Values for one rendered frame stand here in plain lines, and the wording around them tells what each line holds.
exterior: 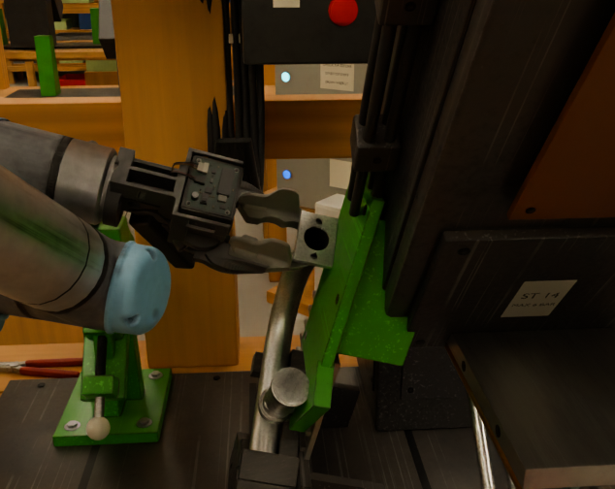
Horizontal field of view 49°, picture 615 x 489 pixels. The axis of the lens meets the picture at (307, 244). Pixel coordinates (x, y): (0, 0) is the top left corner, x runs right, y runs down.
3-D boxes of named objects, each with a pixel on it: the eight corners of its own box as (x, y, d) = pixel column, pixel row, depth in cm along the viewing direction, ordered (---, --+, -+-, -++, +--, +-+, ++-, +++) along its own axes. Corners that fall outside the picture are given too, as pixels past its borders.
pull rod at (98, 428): (109, 444, 81) (103, 404, 79) (84, 445, 81) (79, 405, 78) (117, 416, 86) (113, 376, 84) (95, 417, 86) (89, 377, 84)
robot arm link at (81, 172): (57, 228, 66) (80, 156, 69) (105, 239, 67) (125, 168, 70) (49, 194, 59) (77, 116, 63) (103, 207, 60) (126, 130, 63)
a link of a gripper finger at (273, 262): (324, 270, 64) (231, 236, 63) (308, 289, 69) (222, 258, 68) (333, 241, 65) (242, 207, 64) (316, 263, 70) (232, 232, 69)
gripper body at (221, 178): (236, 233, 61) (100, 200, 59) (223, 266, 69) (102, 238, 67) (251, 160, 64) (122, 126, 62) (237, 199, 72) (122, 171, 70)
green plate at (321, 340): (389, 417, 66) (462, 219, 59) (307, 402, 65) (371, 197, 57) (371, 354, 77) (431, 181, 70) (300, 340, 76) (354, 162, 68)
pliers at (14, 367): (90, 363, 107) (89, 356, 107) (79, 381, 102) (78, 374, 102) (-9, 360, 108) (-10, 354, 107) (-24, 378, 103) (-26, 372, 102)
